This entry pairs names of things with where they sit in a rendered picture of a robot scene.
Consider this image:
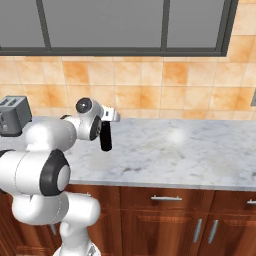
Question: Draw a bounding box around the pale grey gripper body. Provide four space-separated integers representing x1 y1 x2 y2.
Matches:
109 109 122 123

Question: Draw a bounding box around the brown wooden drawer front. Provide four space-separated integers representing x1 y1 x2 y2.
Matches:
209 189 256 218
65 184 122 212
120 186 215 215

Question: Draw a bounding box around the dark framed window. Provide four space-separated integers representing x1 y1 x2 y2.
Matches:
0 0 240 57

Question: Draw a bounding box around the grey toaster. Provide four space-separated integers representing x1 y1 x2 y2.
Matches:
0 95 33 137

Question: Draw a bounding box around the brown wooden cupboard door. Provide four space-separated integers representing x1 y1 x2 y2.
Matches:
0 191 65 256
121 209 208 256
200 213 256 256
85 207 124 256

